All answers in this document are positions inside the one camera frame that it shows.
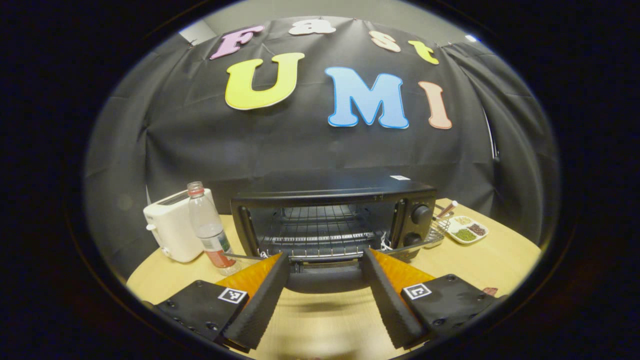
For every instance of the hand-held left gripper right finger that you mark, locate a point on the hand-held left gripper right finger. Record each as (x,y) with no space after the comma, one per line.
(390,300)

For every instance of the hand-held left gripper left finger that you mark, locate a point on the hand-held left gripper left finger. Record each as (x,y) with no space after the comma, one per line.
(262,300)

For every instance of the black electric oven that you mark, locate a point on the black electric oven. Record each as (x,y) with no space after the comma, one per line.
(330,187)

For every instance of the clear plastic bottle red label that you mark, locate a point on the clear plastic bottle red label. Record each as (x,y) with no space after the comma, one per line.
(207,225)

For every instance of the white divided dish with beans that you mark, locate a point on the white divided dish with beans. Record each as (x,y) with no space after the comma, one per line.
(461,225)

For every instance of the white toaster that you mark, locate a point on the white toaster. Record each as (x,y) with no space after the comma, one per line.
(172,230)

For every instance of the black backdrop cloth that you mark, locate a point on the black backdrop cloth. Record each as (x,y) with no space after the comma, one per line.
(200,140)

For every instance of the small ceiling light panel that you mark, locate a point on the small ceiling light panel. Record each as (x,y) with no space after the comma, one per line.
(471,38)

